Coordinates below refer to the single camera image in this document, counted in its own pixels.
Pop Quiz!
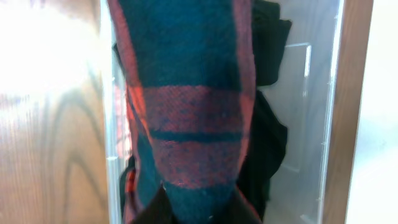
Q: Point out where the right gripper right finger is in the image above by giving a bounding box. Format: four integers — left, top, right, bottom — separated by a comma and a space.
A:
217, 189, 261, 224

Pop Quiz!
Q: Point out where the black cloth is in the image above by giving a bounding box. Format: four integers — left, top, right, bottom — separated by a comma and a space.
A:
237, 0, 292, 218

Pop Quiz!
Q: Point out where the pink cloth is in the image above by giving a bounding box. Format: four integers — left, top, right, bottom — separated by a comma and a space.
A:
114, 85, 131, 159

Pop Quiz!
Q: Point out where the red navy plaid cloth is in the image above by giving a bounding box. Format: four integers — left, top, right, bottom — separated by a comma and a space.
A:
108, 0, 256, 223

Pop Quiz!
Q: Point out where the clear plastic storage container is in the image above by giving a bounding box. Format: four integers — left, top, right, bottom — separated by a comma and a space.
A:
100, 1, 343, 223

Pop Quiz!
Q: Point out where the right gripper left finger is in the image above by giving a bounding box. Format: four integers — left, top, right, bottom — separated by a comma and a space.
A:
130, 187, 174, 224

